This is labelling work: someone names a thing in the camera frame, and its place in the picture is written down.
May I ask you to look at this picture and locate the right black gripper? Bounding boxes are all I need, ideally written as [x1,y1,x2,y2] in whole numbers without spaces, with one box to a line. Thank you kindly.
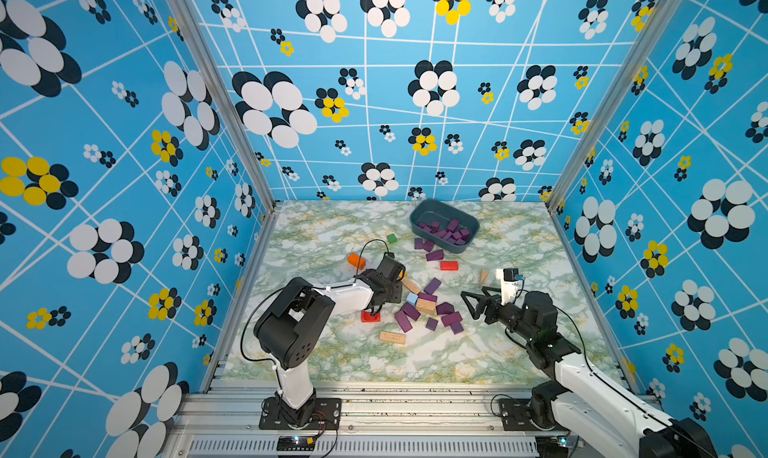
[462,284,537,345]

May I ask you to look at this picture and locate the purple brick front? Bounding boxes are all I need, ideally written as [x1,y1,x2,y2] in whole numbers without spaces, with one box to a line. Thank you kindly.
[441,312,462,327]
[394,310,413,333]

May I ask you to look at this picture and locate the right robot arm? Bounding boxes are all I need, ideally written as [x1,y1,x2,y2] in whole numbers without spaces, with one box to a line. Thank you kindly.
[461,287,717,457]

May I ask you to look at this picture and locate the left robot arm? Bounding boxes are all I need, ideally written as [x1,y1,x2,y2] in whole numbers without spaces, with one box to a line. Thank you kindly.
[254,263,405,428]

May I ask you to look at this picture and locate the purple wedge near bin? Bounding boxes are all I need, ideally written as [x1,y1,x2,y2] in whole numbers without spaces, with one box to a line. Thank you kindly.
[426,250,444,262]

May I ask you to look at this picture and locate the dark teal storage bin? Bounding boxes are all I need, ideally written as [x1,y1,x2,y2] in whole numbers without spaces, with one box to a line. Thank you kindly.
[409,199,480,254]

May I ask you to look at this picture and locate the engraved natural wood brick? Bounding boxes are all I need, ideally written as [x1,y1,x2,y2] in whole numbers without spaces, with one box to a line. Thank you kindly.
[401,278,421,295]

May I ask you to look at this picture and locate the orange brick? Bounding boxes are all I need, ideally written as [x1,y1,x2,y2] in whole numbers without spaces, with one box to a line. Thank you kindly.
[347,253,366,271]

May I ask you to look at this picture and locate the purple slanted brick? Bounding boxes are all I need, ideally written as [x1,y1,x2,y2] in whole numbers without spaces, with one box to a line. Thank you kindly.
[402,302,421,321]

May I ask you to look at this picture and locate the red arch brick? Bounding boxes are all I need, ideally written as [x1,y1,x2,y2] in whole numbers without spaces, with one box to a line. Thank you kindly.
[361,311,381,323]

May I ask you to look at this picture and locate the purple block right cluster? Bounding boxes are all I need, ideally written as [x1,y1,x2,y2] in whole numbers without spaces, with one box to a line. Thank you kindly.
[436,302,455,315]

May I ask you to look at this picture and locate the natural wood square brick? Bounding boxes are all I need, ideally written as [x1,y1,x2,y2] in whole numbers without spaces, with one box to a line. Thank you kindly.
[416,299,436,315]

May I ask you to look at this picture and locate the purple long brick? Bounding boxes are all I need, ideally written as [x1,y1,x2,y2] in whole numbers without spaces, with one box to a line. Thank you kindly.
[423,278,442,295]

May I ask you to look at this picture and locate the red flat brick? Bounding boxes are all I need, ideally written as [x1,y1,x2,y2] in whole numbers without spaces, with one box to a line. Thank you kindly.
[440,261,459,271]

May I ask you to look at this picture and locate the natural wood brick front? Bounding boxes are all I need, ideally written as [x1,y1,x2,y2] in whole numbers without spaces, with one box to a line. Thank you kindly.
[379,331,406,346]

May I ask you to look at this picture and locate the small purple front cube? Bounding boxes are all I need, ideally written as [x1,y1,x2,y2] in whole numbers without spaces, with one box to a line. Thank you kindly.
[425,318,439,331]

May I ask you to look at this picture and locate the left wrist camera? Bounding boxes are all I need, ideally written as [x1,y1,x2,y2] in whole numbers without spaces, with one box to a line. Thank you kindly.
[376,252,406,282]

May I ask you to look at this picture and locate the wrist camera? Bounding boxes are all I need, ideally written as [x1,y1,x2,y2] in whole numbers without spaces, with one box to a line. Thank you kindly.
[376,252,406,282]
[495,268,524,305]

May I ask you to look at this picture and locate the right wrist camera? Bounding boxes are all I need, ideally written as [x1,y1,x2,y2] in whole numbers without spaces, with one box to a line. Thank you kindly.
[495,268,524,305]

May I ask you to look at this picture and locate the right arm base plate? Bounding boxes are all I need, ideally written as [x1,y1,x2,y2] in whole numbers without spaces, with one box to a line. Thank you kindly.
[493,397,566,433]

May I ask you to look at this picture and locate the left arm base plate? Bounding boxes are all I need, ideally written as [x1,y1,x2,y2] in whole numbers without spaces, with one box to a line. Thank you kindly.
[259,396,342,431]

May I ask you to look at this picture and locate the aluminium front rail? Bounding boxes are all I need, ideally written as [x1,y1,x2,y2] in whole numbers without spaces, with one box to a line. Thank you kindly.
[161,382,605,457]

